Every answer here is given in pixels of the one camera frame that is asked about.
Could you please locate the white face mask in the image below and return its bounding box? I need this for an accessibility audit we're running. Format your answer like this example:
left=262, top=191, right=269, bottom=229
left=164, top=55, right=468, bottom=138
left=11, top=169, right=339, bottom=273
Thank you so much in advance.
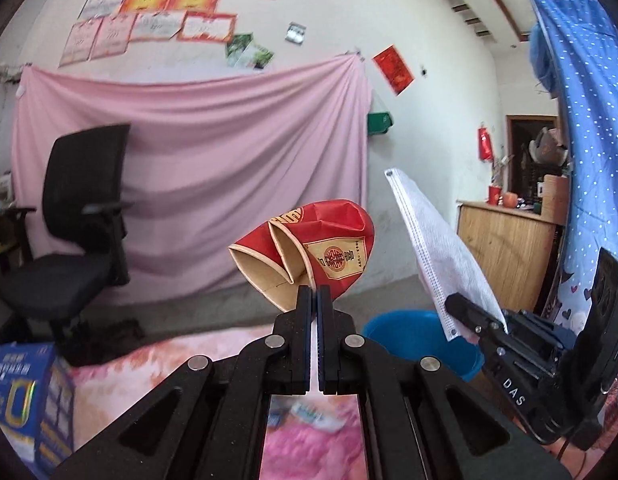
left=385, top=168, right=507, bottom=344

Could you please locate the crushed red paper cup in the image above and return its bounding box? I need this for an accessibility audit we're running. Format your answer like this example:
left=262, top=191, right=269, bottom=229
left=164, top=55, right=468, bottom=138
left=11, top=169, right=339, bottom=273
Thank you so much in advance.
left=229, top=200, right=375, bottom=312

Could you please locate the blue plastic bucket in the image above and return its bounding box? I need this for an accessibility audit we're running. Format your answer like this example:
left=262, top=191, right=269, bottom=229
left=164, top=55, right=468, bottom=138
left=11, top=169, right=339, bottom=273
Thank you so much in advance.
left=362, top=310, right=485, bottom=382

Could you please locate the wooden cabinet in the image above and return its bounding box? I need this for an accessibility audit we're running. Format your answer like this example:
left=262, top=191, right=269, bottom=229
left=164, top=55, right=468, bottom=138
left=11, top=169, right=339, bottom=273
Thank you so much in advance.
left=458, top=176, right=571, bottom=314

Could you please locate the pink floral bedsheet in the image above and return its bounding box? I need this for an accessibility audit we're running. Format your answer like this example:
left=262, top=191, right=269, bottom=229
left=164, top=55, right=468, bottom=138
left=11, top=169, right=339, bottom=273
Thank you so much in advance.
left=70, top=324, right=369, bottom=480

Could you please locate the orange cup on cabinet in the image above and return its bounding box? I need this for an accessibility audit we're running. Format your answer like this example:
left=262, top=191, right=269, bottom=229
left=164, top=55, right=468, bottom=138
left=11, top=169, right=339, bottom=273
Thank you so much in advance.
left=502, top=192, right=518, bottom=209

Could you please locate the red cup on cabinet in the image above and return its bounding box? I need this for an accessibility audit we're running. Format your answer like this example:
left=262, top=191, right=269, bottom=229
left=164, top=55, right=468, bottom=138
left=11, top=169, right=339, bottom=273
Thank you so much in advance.
left=487, top=185, right=502, bottom=206

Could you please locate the blue cardboard box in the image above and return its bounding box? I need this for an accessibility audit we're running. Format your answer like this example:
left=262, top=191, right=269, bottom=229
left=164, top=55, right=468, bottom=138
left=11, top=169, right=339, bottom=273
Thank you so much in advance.
left=0, top=342, right=74, bottom=479

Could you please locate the red hanging bag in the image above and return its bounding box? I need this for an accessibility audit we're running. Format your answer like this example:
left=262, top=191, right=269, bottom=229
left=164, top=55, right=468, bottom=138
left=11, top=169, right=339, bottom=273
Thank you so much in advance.
left=477, top=125, right=494, bottom=162

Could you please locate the black office chair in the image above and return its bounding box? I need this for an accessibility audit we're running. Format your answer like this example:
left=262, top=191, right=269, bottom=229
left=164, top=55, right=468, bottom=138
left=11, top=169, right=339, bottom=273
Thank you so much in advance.
left=0, top=124, right=144, bottom=366

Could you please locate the green wall basket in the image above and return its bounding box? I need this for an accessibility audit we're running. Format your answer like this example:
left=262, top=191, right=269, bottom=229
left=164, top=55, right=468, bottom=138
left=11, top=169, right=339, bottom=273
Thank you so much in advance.
left=367, top=112, right=394, bottom=136

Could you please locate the pink wall sheet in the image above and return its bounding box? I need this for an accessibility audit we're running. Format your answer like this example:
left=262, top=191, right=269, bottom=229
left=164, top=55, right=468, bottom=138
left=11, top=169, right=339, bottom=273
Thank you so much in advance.
left=12, top=55, right=372, bottom=306

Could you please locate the red wall poster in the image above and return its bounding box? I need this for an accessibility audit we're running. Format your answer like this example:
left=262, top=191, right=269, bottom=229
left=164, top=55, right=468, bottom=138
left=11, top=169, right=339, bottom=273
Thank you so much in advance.
left=373, top=46, right=414, bottom=96

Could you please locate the small wall photo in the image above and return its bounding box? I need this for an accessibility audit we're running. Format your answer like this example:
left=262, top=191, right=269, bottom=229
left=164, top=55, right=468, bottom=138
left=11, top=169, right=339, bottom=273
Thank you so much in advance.
left=285, top=23, right=307, bottom=46

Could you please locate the green photo on wall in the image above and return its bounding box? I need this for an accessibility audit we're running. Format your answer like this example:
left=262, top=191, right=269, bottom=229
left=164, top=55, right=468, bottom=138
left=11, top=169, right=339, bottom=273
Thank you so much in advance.
left=225, top=34, right=274, bottom=70

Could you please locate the wall certificates cluster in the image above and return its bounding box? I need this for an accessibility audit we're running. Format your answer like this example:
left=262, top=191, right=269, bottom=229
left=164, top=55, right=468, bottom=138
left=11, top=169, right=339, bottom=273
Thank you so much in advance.
left=59, top=0, right=254, bottom=67

